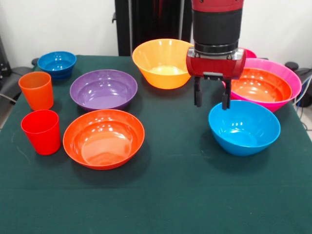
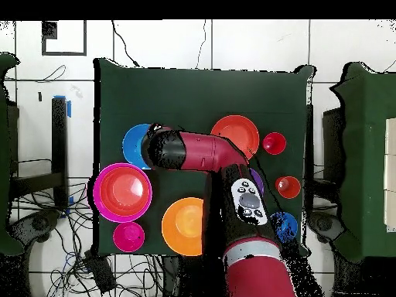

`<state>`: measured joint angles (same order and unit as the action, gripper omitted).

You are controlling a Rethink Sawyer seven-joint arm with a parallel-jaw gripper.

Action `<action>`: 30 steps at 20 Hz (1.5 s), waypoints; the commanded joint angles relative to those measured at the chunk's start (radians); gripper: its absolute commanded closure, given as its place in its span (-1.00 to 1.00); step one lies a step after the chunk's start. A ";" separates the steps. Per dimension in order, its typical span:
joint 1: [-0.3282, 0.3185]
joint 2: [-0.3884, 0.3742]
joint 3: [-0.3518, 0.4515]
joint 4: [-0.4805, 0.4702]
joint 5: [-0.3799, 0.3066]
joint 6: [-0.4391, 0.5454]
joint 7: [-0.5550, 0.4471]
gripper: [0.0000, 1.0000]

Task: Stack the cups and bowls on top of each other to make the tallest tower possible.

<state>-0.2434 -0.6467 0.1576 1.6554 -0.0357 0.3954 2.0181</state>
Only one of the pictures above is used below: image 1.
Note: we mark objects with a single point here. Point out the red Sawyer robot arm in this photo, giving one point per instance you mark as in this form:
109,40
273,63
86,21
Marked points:
217,24

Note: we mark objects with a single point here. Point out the dark green table cloth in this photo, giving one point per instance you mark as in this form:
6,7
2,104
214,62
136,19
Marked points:
158,200

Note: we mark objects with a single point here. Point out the black office chair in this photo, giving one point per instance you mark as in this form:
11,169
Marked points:
9,85
291,66

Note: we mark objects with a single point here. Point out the orange-red plastic bowl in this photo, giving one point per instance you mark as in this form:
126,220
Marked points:
263,87
103,146

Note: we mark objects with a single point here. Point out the small magenta plastic bowl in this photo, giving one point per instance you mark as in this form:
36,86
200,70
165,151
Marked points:
251,54

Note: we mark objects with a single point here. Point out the orange plastic cup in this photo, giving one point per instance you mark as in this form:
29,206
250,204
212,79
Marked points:
36,92

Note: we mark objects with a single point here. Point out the large magenta plastic bowl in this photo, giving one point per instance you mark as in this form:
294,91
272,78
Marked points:
290,75

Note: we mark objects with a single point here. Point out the red plastic cup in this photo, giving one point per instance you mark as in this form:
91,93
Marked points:
41,136

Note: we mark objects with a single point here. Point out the small dark blue bowl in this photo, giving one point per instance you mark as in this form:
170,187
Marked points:
57,65

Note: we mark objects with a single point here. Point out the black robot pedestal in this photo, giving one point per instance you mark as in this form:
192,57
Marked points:
151,19

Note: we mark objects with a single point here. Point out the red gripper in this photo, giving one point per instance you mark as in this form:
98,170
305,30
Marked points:
217,67

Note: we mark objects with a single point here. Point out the orange plastic bowl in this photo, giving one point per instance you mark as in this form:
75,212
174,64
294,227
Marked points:
161,58

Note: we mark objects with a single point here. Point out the light blue plastic bowl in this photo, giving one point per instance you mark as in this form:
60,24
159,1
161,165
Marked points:
243,134

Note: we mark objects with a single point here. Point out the purple plastic bowl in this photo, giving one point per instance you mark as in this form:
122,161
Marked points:
103,90

